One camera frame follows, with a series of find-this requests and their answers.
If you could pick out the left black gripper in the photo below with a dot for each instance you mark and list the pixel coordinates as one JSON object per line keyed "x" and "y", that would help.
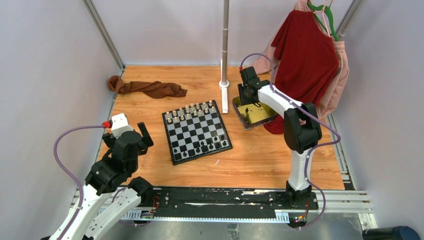
{"x": 146, "y": 137}

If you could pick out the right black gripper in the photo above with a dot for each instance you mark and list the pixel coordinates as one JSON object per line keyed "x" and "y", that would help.
{"x": 245, "y": 101}

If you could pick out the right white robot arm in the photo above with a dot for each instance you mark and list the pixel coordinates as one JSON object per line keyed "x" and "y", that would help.
{"x": 301, "y": 134}

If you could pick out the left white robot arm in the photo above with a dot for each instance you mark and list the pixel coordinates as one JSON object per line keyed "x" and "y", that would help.
{"x": 83, "y": 221}

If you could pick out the metal pole with base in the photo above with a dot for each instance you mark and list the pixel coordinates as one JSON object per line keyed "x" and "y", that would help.
{"x": 224, "y": 82}

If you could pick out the gold metal tin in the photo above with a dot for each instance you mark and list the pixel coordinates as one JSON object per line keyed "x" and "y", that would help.
{"x": 252, "y": 115}

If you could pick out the pink garment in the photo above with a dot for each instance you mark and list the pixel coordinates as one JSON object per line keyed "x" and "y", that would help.
{"x": 329, "y": 102}

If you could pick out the brown cloth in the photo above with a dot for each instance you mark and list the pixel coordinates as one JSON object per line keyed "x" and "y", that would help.
{"x": 154, "y": 90}

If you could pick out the black white chessboard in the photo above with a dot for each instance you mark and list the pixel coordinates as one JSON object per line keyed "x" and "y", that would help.
{"x": 195, "y": 131}

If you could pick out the red shirt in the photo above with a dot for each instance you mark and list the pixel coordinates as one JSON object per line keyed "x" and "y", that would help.
{"x": 305, "y": 57}

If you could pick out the green hanger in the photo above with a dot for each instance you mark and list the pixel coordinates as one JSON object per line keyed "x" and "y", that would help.
{"x": 325, "y": 18}

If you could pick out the dark blue object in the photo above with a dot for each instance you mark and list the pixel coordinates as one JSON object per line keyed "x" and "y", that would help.
{"x": 391, "y": 233}

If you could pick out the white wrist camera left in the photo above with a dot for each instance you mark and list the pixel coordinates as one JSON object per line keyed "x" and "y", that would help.
{"x": 120, "y": 125}

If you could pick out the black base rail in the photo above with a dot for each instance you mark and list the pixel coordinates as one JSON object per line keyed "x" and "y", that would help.
{"x": 227, "y": 203}

